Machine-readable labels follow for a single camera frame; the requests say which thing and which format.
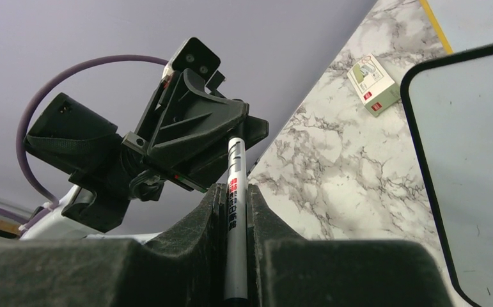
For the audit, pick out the yellow framed whiteboard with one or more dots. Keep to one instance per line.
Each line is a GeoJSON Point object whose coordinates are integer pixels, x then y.
{"type": "Point", "coordinates": [461, 25]}

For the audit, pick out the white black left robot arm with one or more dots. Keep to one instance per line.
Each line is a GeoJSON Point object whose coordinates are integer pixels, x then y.
{"type": "Point", "coordinates": [87, 147]}

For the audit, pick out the black whiteboard marker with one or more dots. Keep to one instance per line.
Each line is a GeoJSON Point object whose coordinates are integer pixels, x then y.
{"type": "Point", "coordinates": [235, 278]}

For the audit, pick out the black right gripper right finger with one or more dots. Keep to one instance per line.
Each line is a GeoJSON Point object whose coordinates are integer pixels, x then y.
{"type": "Point", "coordinates": [289, 270]}

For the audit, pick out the small green white box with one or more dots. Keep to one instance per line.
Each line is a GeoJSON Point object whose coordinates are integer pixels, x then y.
{"type": "Point", "coordinates": [376, 89]}

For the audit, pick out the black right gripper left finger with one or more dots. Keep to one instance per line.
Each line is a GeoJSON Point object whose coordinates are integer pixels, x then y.
{"type": "Point", "coordinates": [180, 267]}

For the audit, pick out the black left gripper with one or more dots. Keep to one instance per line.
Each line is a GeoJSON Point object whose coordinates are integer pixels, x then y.
{"type": "Point", "coordinates": [184, 134]}

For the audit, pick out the black framed whiteboard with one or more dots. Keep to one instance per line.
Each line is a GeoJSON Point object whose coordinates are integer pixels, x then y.
{"type": "Point", "coordinates": [448, 103]}

